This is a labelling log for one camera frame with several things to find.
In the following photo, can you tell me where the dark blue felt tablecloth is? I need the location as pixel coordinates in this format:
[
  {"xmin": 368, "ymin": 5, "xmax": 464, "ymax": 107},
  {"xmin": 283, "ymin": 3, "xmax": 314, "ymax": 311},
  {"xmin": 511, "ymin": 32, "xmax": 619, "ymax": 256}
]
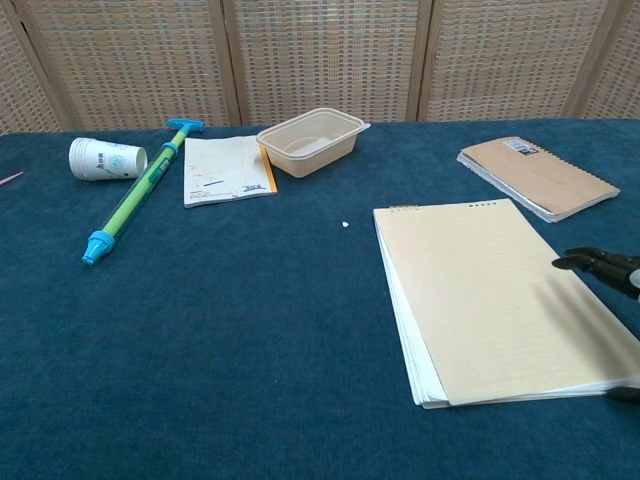
[{"xmin": 0, "ymin": 118, "xmax": 640, "ymax": 480}]

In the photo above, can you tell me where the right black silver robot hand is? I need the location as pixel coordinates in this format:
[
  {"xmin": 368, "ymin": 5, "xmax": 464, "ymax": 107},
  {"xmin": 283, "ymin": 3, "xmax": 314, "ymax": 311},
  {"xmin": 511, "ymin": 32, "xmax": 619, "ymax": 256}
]
[{"xmin": 551, "ymin": 246, "xmax": 640, "ymax": 400}]

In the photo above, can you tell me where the woven bamboo folding screen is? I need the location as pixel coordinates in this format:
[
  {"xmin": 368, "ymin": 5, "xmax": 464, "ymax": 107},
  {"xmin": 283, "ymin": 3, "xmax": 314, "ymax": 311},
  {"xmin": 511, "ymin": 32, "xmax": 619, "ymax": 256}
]
[{"xmin": 0, "ymin": 0, "xmax": 640, "ymax": 135}]

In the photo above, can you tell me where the large beige notepad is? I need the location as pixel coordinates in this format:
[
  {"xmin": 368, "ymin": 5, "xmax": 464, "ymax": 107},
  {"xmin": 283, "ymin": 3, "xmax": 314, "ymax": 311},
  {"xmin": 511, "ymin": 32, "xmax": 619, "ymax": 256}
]
[{"xmin": 372, "ymin": 198, "xmax": 640, "ymax": 410}]

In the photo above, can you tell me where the green blue water pump toy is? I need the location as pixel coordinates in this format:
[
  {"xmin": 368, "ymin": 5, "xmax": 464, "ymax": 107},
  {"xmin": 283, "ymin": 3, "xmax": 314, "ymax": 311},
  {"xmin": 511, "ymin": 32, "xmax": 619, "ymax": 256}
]
[{"xmin": 81, "ymin": 118, "xmax": 207, "ymax": 266}]

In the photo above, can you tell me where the beige plastic food container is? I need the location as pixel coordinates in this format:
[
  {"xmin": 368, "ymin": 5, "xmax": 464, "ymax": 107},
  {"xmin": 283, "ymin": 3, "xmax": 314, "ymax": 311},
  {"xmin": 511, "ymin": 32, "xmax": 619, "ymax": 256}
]
[{"xmin": 256, "ymin": 107, "xmax": 372, "ymax": 179}]

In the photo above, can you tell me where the white notepad orange spine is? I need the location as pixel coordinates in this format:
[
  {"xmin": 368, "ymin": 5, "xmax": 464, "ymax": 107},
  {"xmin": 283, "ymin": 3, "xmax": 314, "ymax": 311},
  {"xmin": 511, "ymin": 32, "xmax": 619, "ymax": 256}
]
[{"xmin": 182, "ymin": 134, "xmax": 279, "ymax": 210}]

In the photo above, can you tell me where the brown spiral notebook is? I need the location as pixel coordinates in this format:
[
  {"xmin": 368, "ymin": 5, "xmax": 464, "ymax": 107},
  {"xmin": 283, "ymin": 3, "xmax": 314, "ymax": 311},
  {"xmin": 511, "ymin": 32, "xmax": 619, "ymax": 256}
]
[{"xmin": 456, "ymin": 135, "xmax": 622, "ymax": 224}]

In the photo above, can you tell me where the white paper cup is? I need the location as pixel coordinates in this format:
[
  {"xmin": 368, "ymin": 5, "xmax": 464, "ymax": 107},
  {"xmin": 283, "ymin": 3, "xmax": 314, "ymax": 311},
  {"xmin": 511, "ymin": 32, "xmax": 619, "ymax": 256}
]
[{"xmin": 68, "ymin": 137, "xmax": 149, "ymax": 181}]

